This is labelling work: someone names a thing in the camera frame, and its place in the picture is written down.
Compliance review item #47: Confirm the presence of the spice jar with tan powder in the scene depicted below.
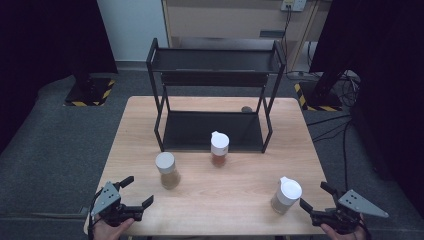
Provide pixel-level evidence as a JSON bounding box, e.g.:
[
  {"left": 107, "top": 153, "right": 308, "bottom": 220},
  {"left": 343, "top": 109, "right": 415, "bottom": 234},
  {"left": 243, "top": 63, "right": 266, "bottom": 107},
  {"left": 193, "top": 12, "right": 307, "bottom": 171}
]
[{"left": 154, "top": 151, "right": 182, "bottom": 191}]

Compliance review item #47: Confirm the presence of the black stand with striped base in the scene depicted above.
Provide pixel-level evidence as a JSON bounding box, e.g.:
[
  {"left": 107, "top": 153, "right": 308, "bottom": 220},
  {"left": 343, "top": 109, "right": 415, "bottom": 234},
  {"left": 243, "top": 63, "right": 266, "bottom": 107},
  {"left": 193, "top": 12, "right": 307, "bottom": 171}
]
[
  {"left": 293, "top": 68, "right": 344, "bottom": 113},
  {"left": 63, "top": 64, "right": 117, "bottom": 108}
]

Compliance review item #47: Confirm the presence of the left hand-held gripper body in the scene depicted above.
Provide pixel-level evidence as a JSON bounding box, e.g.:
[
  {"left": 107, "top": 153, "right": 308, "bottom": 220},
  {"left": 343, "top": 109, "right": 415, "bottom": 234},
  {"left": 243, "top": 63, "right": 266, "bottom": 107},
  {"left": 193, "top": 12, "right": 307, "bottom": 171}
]
[{"left": 90, "top": 181, "right": 145, "bottom": 228}]

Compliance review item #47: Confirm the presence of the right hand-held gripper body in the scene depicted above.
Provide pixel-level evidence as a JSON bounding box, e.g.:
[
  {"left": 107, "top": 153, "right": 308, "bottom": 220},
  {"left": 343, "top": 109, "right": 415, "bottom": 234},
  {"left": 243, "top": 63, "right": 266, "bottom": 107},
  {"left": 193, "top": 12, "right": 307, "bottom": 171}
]
[{"left": 310, "top": 188, "right": 390, "bottom": 235}]

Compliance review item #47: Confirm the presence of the spice jar with orange powder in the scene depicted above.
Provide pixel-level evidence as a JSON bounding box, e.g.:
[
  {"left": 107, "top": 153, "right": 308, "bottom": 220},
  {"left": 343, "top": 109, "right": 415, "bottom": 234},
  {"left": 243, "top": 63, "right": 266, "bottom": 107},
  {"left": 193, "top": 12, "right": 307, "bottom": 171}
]
[{"left": 210, "top": 130, "right": 231, "bottom": 168}]

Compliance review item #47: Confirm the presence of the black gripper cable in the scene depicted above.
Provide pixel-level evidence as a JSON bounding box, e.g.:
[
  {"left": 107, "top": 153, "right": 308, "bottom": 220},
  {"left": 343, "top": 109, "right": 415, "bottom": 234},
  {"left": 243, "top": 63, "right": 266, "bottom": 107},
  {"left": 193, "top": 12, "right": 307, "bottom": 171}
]
[{"left": 87, "top": 188, "right": 105, "bottom": 240}]

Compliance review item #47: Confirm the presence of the black cable from outlet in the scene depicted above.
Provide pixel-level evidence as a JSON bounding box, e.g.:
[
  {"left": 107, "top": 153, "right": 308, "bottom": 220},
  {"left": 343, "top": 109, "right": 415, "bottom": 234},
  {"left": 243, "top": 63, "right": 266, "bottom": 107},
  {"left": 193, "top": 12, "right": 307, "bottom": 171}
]
[{"left": 281, "top": 9, "right": 292, "bottom": 66}]

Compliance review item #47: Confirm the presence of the black floor cable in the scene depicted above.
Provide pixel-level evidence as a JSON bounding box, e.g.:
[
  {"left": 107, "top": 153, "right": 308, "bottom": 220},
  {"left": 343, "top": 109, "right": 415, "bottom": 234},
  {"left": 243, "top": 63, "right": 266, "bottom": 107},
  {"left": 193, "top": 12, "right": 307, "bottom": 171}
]
[{"left": 305, "top": 114, "right": 354, "bottom": 192}]

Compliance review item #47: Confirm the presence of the bundle of floor cables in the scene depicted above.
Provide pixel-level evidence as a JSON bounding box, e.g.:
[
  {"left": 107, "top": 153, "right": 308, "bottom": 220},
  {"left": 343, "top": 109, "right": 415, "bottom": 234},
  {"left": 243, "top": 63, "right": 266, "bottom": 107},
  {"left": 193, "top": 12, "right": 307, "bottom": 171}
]
[{"left": 285, "top": 69, "right": 362, "bottom": 108}]

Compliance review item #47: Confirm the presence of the light wooden cabinet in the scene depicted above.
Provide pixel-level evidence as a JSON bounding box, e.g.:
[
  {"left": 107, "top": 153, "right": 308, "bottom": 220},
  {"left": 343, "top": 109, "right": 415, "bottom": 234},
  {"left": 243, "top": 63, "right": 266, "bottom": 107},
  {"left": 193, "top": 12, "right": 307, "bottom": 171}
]
[{"left": 161, "top": 0, "right": 332, "bottom": 73}]

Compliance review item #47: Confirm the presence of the spice jar with grey powder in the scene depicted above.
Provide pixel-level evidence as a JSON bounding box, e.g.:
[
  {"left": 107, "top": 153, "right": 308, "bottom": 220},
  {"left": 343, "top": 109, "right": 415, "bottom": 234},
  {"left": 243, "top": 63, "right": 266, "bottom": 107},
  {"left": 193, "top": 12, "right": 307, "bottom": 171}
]
[{"left": 270, "top": 176, "right": 304, "bottom": 216}]

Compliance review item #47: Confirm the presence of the person's left hand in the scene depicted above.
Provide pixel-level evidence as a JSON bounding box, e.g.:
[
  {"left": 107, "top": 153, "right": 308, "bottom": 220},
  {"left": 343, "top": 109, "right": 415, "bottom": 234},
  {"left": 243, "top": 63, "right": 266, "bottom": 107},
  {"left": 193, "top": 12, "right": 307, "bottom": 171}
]
[{"left": 92, "top": 216, "right": 135, "bottom": 240}]

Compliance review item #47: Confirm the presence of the white wall power outlet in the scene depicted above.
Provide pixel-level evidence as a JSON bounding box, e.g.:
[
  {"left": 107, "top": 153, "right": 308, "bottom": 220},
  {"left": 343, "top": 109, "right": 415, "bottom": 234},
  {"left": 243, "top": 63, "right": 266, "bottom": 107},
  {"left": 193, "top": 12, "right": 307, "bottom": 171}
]
[{"left": 280, "top": 0, "right": 308, "bottom": 13}]

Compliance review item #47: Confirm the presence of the black metal two-tier rack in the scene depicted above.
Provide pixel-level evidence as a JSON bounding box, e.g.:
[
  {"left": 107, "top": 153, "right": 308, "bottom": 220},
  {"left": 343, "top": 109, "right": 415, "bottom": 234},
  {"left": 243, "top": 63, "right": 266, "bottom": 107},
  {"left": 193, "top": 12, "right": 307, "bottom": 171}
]
[{"left": 145, "top": 37, "right": 288, "bottom": 155}]

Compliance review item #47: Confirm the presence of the dark curtain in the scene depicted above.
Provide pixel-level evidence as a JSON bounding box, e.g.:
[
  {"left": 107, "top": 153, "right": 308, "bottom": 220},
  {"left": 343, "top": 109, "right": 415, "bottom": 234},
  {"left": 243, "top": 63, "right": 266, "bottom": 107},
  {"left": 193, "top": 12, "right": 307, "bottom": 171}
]
[
  {"left": 0, "top": 0, "right": 119, "bottom": 153},
  {"left": 309, "top": 0, "right": 424, "bottom": 209}
]

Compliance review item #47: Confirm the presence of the person's right hand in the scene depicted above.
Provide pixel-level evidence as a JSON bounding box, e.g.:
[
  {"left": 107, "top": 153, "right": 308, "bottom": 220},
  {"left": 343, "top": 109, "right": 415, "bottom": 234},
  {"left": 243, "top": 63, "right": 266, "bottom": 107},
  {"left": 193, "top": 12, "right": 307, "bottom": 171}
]
[{"left": 320, "top": 216, "right": 368, "bottom": 240}]

